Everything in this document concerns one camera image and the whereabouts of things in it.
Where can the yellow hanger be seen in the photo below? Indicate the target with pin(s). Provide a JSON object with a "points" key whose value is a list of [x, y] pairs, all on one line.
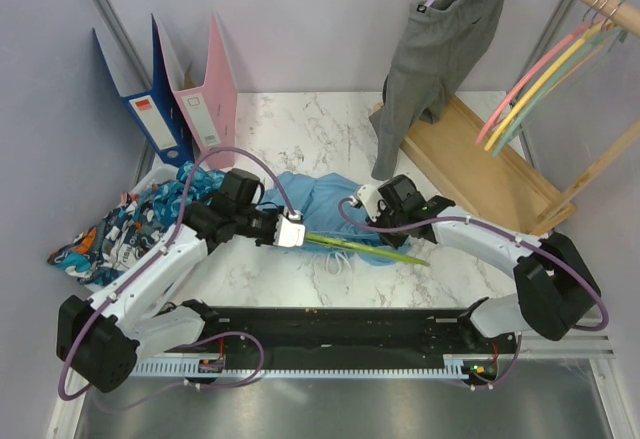
{"points": [[607, 31]]}

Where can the grey shorts on hanger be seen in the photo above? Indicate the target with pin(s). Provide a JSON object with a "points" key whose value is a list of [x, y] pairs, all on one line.
{"points": [[441, 44]]}

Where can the pink ring binder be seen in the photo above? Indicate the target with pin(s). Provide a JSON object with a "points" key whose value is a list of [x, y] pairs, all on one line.
{"points": [[210, 108]]}

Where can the white plastic laundry basket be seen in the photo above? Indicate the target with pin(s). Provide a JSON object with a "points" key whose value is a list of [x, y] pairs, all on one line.
{"points": [[130, 231]]}

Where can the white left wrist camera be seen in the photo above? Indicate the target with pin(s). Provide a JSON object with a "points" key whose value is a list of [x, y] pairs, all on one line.
{"points": [[290, 230]]}

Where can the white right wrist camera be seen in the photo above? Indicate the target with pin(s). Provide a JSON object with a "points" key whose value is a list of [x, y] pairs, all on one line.
{"points": [[371, 200]]}

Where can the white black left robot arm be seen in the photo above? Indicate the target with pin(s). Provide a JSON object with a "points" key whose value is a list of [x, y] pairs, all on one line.
{"points": [[105, 336]]}

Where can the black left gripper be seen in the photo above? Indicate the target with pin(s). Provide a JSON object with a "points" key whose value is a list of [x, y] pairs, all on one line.
{"points": [[274, 215]]}

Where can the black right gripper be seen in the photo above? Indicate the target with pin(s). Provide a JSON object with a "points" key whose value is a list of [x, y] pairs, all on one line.
{"points": [[395, 241]]}

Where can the wooden clothes rack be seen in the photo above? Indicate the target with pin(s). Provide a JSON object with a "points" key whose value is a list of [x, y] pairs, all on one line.
{"points": [[506, 188]]}

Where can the patterned blue orange clothes pile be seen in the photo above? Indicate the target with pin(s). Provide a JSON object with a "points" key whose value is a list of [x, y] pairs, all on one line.
{"points": [[71, 258]]}

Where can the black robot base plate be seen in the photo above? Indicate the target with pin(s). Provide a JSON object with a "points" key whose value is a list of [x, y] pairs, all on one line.
{"points": [[344, 337]]}

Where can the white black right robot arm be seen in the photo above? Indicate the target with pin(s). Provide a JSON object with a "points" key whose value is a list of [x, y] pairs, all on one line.
{"points": [[554, 287]]}

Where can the blue ring binder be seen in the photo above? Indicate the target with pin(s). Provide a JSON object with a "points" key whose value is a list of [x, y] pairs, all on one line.
{"points": [[153, 107]]}

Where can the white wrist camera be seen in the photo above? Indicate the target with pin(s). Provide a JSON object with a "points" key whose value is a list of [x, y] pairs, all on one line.
{"points": [[371, 200], [290, 230]]}

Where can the lime green hanger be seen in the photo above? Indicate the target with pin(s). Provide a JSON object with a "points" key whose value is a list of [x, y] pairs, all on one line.
{"points": [[357, 247]]}

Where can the light blue mesh shorts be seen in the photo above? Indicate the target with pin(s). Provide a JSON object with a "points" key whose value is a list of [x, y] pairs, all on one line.
{"points": [[317, 199]]}

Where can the light blue cable duct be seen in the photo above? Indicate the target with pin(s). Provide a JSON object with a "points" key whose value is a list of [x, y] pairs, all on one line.
{"points": [[194, 366]]}

